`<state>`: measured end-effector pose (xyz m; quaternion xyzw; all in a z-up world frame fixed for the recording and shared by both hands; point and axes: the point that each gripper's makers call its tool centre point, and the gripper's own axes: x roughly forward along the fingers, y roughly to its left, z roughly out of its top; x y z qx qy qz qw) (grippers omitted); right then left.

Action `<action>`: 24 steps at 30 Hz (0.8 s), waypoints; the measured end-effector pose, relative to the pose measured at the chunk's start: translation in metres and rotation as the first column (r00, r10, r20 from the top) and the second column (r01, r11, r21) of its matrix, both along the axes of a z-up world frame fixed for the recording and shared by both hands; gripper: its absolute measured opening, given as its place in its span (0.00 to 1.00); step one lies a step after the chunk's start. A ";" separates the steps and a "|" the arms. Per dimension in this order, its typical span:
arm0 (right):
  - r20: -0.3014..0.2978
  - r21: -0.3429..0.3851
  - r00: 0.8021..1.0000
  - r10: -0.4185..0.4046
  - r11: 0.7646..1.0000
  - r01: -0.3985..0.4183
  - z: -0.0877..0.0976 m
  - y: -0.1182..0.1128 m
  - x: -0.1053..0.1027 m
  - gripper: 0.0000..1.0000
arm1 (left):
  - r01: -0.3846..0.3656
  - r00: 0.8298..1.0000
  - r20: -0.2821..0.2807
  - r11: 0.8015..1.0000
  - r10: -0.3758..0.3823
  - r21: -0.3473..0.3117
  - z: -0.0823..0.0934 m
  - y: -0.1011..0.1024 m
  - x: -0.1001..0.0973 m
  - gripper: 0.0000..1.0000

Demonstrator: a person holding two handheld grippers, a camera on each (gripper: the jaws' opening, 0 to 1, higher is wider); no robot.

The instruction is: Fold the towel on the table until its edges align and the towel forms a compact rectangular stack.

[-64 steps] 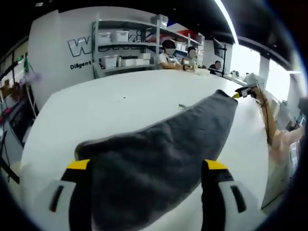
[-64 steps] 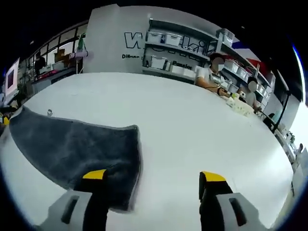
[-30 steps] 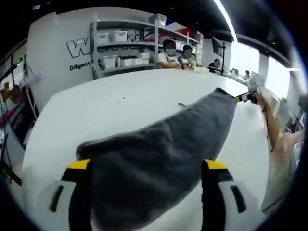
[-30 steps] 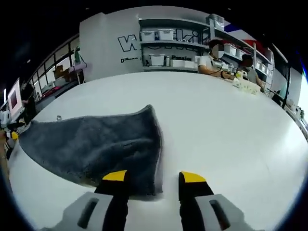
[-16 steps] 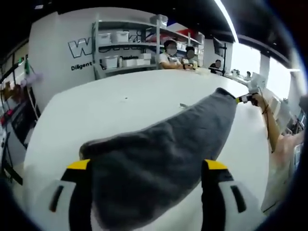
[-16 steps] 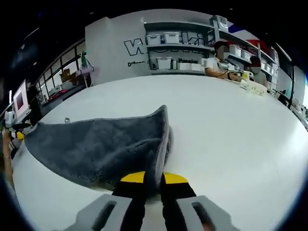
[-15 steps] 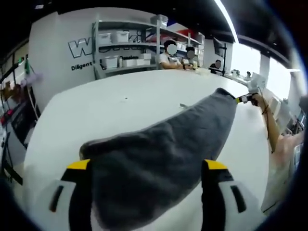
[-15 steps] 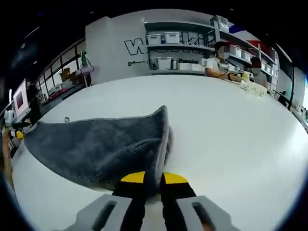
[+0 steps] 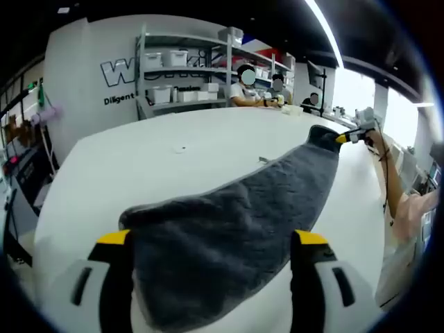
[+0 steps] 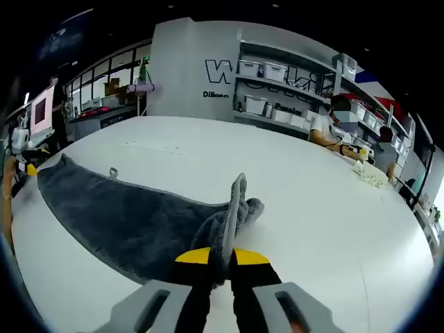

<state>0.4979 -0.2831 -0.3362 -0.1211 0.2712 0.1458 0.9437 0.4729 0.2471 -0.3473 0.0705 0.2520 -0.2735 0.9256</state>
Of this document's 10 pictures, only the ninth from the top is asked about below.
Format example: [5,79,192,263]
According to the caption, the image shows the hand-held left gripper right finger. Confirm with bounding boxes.
[290,229,382,333]

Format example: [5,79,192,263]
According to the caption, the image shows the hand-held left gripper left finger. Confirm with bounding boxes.
[49,228,135,333]

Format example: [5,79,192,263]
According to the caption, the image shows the grey towel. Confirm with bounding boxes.
[119,124,343,329]

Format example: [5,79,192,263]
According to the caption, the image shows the person's right hand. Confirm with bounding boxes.
[362,128,389,157]

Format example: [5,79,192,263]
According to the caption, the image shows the long ceiling light strip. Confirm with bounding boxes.
[305,0,345,69]

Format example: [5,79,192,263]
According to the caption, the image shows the white table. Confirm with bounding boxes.
[33,105,395,333]

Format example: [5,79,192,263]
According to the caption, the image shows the dark equipment cabinet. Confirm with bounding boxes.
[0,145,59,218]

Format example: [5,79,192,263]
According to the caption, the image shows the metal storage shelf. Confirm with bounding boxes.
[135,24,296,121]

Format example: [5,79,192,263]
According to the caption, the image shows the brown cardboard boxes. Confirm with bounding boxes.
[5,114,33,146]

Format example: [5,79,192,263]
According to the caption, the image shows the white storage shelf with bins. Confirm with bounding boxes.
[142,26,289,105]

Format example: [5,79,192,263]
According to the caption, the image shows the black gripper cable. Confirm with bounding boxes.
[375,117,395,228]

